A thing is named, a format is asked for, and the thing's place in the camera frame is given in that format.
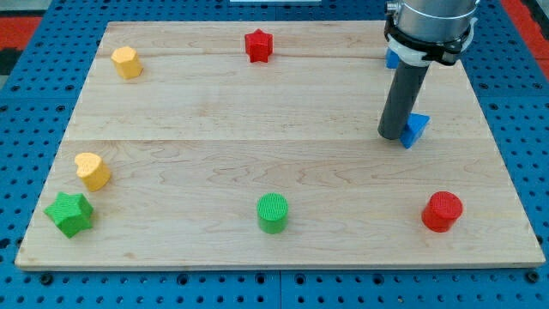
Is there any blue triangle block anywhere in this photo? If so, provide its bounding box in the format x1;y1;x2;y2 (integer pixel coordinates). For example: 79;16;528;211
400;113;431;148

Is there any wooden board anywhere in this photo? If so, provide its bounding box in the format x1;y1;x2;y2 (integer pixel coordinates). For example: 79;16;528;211
15;21;546;271

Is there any blue block behind arm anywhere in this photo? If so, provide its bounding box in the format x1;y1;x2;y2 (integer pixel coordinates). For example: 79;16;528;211
385;48;400;70

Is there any green cylinder block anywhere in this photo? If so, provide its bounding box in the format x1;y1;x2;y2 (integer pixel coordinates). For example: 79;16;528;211
256;192;289;234

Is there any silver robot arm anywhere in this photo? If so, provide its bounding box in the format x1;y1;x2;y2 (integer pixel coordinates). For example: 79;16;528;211
385;0;479;43

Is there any yellow hexagon block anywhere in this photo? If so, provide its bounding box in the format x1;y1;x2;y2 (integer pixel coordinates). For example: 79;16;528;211
111;46;143;79

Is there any red star block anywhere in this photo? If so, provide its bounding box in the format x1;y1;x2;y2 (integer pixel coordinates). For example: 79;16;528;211
244;28;274;63

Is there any green star block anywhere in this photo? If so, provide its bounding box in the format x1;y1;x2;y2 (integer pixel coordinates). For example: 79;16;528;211
43;191;94;239

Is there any red cylinder block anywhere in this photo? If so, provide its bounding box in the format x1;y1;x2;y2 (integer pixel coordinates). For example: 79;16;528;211
421;191;463;233

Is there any black and white clamp ring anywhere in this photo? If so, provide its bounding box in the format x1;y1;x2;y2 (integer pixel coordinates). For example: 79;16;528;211
383;15;478;68

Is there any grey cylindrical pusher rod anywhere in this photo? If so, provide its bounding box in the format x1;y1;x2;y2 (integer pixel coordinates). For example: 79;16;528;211
377;61;429;140

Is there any yellow heart block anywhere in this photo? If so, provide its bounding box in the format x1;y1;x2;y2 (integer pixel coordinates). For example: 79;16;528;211
75;153;112;191

